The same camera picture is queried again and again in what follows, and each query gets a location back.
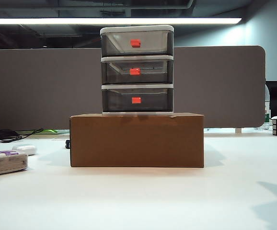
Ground smoky drawer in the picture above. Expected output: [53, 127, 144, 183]
[102, 31, 173, 55]
[102, 88, 173, 113]
[102, 59, 173, 84]

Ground purple white napkin pack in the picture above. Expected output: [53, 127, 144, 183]
[0, 149, 28, 177]

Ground brown cardboard box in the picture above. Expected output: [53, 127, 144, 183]
[69, 112, 205, 168]

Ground ceiling light strip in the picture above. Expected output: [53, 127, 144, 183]
[0, 18, 242, 25]

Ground white earbuds case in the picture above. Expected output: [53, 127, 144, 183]
[12, 145, 37, 156]

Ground clear bottle green label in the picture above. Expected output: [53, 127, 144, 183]
[264, 91, 271, 127]

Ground smoky drawer, wide orange handle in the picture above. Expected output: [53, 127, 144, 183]
[102, 31, 173, 55]

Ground white plastic drawer cabinet frame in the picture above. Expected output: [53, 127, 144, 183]
[100, 25, 174, 115]

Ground black desk cables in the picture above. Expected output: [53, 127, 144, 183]
[0, 128, 45, 143]

